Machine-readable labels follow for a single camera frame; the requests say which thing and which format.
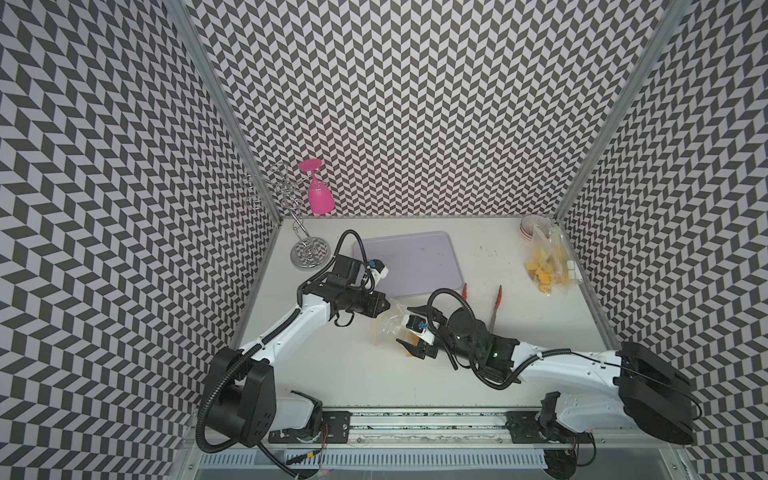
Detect clear bag with cookies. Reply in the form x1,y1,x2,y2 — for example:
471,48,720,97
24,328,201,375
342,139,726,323
373,302,410,346

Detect red metal tongs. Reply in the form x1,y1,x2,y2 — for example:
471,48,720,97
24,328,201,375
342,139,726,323
461,283,503,333

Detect clear resealable bag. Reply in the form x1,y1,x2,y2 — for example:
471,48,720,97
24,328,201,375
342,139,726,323
552,228,583,288
524,226,569,296

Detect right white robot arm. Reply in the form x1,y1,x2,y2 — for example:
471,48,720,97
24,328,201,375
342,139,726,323
397,299,703,446

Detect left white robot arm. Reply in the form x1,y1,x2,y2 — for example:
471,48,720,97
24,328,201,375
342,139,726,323
195,252,390,454

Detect lavender plastic tray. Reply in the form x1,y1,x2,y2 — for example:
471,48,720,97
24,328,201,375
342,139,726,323
363,231,464,298

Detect pink plastic wine glass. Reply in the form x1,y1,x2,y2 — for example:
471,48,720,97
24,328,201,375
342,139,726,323
299,158,335,215

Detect small pink stacked bowls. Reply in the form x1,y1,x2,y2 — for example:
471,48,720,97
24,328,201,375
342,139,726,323
519,214,553,242

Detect aluminium mounting rail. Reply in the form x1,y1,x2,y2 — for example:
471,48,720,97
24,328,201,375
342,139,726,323
185,406,667,451

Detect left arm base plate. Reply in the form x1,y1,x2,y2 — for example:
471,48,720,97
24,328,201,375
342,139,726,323
268,410,351,444

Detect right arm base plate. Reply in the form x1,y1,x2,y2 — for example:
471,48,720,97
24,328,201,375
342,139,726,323
505,410,592,448

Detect metal wire glass rack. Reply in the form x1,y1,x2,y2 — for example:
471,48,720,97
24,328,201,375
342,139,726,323
277,177,330,270

